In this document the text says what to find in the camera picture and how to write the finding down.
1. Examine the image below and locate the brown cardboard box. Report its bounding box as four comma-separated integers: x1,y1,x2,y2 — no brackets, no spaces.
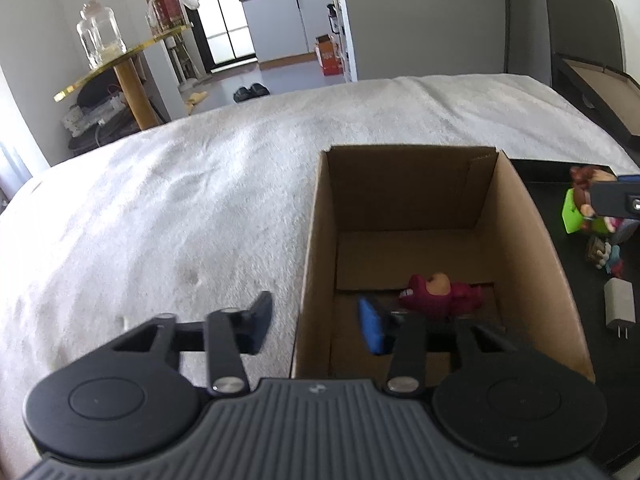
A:
290,145,597,387

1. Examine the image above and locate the black stool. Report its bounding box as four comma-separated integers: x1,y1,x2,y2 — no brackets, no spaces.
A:
67,122,147,157

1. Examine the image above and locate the gold round table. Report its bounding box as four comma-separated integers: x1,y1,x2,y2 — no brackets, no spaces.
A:
54,22,194,131

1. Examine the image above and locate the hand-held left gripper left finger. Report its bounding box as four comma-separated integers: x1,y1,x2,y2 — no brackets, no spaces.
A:
112,290,274,397

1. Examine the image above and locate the white kitchen cabinet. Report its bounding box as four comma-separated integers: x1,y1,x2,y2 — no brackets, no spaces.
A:
239,0,342,62

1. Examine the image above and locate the white power strip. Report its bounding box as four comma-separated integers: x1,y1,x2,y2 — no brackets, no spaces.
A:
61,94,124,137

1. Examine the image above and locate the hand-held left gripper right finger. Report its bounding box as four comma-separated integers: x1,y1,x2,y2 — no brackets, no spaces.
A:
356,297,507,395

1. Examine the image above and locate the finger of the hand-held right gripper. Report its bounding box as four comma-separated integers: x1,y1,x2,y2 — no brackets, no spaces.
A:
589,174,640,219

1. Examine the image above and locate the green hexagonal cup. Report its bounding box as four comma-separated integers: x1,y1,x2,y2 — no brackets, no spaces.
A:
561,187,594,234

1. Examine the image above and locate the grey padded panel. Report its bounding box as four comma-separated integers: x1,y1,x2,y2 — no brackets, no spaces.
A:
542,0,629,92

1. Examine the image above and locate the red figure toy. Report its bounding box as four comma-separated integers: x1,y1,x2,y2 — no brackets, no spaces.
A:
398,273,485,322

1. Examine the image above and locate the black tray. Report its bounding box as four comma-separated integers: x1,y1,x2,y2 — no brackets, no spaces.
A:
507,157,640,471

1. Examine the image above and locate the orange carton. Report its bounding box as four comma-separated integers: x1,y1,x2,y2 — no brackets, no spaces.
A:
314,34,346,77

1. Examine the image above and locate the clear glass jar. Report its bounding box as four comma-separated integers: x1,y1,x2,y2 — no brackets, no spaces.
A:
76,2,127,69

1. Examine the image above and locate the small teal figurine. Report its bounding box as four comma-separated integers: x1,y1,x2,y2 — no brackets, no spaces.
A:
585,234,627,279

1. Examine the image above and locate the white charger plug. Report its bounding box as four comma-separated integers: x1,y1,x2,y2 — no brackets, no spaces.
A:
603,278,636,342

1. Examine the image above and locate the brown-haired figurine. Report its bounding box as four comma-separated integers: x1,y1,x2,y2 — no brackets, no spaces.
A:
570,164,628,236

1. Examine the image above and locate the black framed glass door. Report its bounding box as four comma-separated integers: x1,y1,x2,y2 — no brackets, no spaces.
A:
182,0,259,69

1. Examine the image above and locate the white fan stand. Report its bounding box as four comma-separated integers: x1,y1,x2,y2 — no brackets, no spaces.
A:
167,35,199,94

